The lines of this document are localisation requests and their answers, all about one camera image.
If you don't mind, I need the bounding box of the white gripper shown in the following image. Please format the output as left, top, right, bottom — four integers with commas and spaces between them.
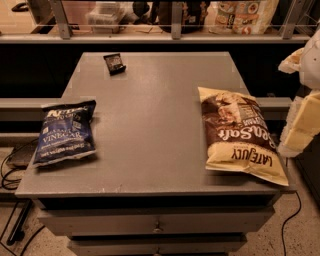
278, 30, 320, 158

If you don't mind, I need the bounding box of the brown sea salt chip bag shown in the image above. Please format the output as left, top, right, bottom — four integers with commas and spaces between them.
198, 87, 289, 186

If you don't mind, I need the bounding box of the colourful snack bag on shelf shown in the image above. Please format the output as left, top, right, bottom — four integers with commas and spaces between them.
209, 0, 279, 35

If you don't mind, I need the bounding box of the dark bag on shelf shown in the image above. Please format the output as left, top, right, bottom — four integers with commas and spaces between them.
150, 0, 210, 33

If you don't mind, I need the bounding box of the blue vinegar chip bag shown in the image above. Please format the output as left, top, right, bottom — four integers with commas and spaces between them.
33, 100, 96, 167

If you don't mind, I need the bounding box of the grey drawer cabinet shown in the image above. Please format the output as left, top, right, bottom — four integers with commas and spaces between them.
17, 52, 282, 256

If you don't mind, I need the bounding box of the small black snack packet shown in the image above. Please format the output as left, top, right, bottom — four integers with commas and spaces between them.
103, 53, 126, 75

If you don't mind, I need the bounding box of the round drawer knob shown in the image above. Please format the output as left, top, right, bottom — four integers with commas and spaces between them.
153, 225, 163, 234

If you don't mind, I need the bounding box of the clear plastic container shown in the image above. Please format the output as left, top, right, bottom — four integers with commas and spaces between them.
86, 1, 124, 34

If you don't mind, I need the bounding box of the grey metal railing shelf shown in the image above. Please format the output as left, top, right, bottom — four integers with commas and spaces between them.
0, 0, 319, 44

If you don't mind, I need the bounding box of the black cable right floor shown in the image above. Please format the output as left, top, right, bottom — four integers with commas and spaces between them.
280, 191, 303, 256

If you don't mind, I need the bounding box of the black cables left floor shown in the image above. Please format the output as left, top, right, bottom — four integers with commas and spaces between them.
0, 138, 46, 256

